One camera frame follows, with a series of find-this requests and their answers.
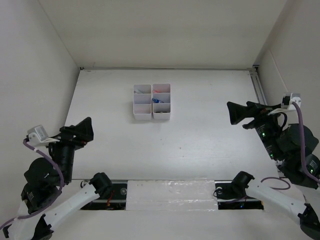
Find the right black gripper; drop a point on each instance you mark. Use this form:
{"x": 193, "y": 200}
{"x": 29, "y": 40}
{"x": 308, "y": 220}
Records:
{"x": 237, "y": 111}

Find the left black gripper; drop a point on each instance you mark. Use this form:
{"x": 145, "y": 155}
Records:
{"x": 84, "y": 131}

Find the blue cap spray bottle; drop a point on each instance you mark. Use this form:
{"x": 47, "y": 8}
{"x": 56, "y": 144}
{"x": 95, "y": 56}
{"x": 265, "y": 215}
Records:
{"x": 156, "y": 101}

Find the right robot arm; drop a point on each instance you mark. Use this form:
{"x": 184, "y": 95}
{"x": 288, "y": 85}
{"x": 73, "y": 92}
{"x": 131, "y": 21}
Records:
{"x": 287, "y": 141}

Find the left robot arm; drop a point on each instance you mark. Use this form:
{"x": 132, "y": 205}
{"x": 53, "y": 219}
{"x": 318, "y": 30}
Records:
{"x": 46, "y": 178}

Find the white left organizer container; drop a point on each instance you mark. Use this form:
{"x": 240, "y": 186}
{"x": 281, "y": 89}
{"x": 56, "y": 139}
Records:
{"x": 142, "y": 103}

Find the white organizer container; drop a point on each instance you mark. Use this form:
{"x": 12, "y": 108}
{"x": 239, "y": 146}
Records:
{"x": 165, "y": 106}
{"x": 142, "y": 103}

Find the white right organizer container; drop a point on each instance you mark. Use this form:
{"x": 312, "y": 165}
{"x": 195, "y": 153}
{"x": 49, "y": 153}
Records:
{"x": 165, "y": 106}

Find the aluminium rail strip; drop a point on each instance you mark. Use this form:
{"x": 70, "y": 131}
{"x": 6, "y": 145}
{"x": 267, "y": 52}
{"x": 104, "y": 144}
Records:
{"x": 253, "y": 72}

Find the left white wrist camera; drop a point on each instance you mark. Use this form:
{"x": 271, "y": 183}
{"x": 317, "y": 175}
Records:
{"x": 38, "y": 137}

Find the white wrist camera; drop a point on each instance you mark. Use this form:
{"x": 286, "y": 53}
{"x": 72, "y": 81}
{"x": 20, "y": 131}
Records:
{"x": 38, "y": 137}
{"x": 287, "y": 104}

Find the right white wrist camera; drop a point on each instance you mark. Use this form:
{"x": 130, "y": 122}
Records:
{"x": 287, "y": 104}

